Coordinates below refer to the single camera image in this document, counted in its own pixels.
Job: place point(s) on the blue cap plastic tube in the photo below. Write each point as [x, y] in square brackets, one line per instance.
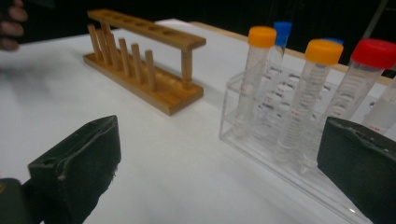
[281, 31]
[334, 40]

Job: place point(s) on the clear acrylic test tube rack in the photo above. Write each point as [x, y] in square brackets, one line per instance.
[239, 141]

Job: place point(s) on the white table cover sheet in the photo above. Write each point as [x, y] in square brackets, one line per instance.
[174, 155]

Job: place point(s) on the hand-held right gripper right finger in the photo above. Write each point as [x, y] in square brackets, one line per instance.
[361, 168]

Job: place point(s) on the grey metal stand frame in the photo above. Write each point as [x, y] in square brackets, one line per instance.
[375, 18]

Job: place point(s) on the wooden test tube rack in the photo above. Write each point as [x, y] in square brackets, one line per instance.
[168, 99]

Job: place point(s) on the orange cap plastic tube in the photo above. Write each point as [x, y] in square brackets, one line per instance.
[253, 77]
[311, 93]

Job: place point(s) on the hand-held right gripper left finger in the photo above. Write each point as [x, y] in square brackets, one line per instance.
[77, 174]

